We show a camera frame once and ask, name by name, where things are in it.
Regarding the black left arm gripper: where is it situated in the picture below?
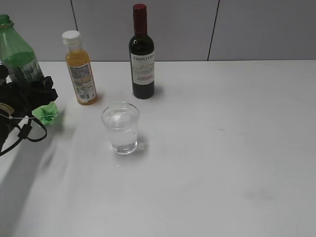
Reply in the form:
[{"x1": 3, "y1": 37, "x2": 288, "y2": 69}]
[{"x1": 0, "y1": 65, "x2": 58, "y2": 138}]

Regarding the green sprite bottle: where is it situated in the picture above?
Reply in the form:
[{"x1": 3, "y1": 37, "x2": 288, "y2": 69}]
[{"x1": 0, "y1": 14, "x2": 58, "y2": 125}]

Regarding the transparent plastic cup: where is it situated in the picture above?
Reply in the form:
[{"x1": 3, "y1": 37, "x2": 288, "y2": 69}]
[{"x1": 101, "y1": 102, "x2": 140, "y2": 155}]

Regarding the orange juice bottle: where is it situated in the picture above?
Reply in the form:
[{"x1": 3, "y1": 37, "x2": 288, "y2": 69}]
[{"x1": 62, "y1": 30, "x2": 97, "y2": 105}]

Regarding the dark red wine bottle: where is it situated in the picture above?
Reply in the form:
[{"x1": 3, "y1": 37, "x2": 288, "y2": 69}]
[{"x1": 129, "y1": 3, "x2": 155, "y2": 99}]

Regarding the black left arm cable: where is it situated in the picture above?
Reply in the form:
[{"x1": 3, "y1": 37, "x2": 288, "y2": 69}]
[{"x1": 0, "y1": 116, "x2": 48, "y2": 157}]

